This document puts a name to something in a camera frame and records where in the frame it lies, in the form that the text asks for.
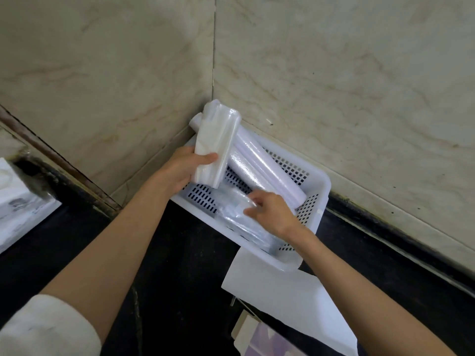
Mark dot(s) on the white shirt sleeve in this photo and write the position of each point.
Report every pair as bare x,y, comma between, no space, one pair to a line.
44,329

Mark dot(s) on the smooth white plastic wrap roll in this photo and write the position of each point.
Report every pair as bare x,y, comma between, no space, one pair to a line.
274,170

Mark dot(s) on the white tissue box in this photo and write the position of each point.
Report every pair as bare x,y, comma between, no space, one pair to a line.
26,218

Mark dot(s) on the purple cardboard box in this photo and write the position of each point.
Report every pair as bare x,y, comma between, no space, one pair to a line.
267,344

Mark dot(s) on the person's right forearm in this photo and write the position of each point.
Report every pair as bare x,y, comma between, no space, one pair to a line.
371,304

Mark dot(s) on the person's left forearm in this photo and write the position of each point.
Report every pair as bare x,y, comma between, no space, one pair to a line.
111,252

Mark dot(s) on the black countertop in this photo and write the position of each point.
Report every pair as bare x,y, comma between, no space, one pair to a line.
178,292

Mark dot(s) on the white plastic basket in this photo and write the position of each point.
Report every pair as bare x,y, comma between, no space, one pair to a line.
322,189

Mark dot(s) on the white paper sheet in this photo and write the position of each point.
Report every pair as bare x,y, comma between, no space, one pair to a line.
289,300

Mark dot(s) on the clear cling film roll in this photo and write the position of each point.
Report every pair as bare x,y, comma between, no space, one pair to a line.
241,166

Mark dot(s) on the person's right hand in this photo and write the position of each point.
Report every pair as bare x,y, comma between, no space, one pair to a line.
276,218

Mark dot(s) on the person's left hand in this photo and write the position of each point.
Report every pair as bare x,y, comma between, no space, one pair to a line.
174,172

